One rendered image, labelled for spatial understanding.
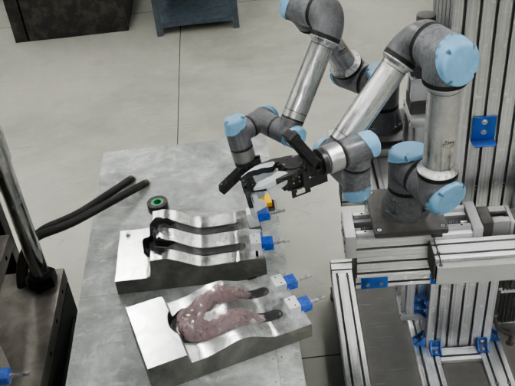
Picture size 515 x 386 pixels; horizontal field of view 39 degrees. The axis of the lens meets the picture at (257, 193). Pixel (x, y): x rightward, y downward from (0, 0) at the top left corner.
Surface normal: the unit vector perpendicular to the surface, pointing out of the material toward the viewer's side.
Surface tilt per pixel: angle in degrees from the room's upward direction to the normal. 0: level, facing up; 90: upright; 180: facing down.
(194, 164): 0
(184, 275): 90
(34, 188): 0
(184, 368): 90
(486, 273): 90
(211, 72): 0
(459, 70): 82
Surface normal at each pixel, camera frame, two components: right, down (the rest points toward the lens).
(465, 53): 0.43, 0.43
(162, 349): -0.08, -0.80
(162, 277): 0.07, 0.60
